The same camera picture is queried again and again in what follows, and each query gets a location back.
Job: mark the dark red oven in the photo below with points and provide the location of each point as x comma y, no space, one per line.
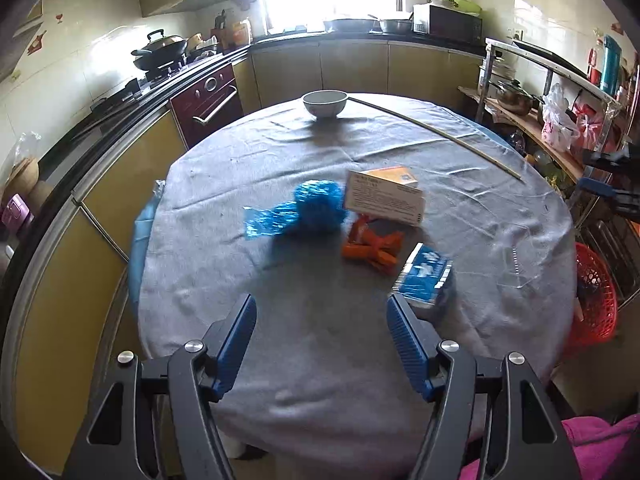
210,105

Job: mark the steel pot with lid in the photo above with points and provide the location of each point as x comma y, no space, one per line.
512,100

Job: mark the clear plastic wrapper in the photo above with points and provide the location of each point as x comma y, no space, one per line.
520,270

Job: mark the white bowl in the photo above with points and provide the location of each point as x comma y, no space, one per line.
325,102

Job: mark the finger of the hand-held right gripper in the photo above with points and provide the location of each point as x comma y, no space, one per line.
597,187
607,160

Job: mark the pink clothing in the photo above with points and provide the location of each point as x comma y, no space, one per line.
605,445

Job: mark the gas stove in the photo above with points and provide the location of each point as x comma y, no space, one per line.
175,67

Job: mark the red bottle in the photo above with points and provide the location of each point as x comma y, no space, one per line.
595,65

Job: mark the blue plastic bag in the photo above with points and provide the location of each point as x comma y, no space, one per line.
315,207

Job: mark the metal storage rack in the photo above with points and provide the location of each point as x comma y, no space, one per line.
550,67

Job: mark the white and pink plastic bag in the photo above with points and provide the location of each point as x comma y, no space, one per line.
557,125

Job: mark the red plastic bag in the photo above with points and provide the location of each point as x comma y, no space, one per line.
590,127

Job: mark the orange item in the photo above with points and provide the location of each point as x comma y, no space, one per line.
372,250

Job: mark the knife block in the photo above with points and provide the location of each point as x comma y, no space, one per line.
221,27

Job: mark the long thin wooden stick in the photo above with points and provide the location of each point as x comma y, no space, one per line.
440,132

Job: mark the black microwave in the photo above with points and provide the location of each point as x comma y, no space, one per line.
450,25

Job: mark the brown jar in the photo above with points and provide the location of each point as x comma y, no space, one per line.
22,177

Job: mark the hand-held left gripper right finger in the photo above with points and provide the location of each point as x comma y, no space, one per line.
407,345

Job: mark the blue tissue packet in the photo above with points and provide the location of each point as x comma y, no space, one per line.
425,280

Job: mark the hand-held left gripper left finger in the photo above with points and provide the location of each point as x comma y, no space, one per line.
235,345

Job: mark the yellow kitchen base cabinets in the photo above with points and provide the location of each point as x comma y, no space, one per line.
350,67

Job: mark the white and orange carton box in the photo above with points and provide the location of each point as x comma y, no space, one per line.
385,200

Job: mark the pink container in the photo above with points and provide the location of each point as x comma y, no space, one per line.
15,215

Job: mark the black wok with lid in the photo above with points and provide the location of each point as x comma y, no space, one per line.
160,50

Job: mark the red plastic basket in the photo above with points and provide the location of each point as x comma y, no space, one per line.
595,300

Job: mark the dark frying pan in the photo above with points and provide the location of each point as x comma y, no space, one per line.
350,25

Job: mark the orange packet on counter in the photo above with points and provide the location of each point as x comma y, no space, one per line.
241,34

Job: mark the blue thermos bottle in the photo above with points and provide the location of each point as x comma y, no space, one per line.
611,65

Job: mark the metal basin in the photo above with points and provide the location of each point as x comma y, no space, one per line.
395,25

